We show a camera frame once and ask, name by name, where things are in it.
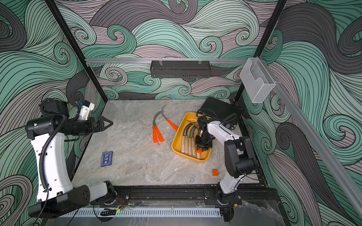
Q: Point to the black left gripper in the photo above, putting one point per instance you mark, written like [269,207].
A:
[99,126]

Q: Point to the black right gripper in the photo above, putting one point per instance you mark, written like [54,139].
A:
[199,145]

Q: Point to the orange handle sickle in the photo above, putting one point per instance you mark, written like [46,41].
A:
[158,135]
[154,124]
[199,150]
[170,122]

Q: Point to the labelled wooden handle sickle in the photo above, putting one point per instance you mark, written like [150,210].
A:
[190,148]

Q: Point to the large wooden handle sickle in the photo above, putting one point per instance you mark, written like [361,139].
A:
[183,142]

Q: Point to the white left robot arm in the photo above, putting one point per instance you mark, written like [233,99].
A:
[56,194]

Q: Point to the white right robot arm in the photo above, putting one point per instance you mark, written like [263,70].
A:
[238,160]

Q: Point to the yellow plastic storage tray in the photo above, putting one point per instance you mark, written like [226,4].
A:
[177,141]

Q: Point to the small orange block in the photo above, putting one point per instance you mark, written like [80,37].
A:
[215,172]

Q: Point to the blue playing card box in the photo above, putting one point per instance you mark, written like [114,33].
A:
[106,159]

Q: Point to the black aluminium carrying case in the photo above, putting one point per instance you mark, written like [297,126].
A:
[225,112]

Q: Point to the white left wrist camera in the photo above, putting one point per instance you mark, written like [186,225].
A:
[84,110]

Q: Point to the black vertical frame post left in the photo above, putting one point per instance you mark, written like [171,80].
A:
[67,32]

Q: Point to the black vertical frame post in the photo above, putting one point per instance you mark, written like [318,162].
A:
[269,28]
[67,32]

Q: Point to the aluminium horizontal wall rail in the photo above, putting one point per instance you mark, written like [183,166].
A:
[130,60]

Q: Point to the white slotted cable duct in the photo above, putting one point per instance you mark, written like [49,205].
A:
[148,213]

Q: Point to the black perforated wall shelf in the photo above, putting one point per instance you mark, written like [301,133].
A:
[180,69]

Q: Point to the clear plastic wall bin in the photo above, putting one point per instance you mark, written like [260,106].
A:
[257,79]

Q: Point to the black vertical frame post right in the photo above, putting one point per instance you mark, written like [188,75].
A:
[269,28]

